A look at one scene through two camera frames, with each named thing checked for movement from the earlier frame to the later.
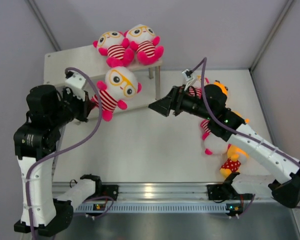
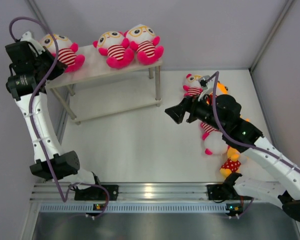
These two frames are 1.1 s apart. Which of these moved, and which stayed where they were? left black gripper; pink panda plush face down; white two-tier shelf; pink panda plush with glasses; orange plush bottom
Moved: left black gripper; pink panda plush face down
Stayed: pink panda plush with glasses; orange plush bottom; white two-tier shelf
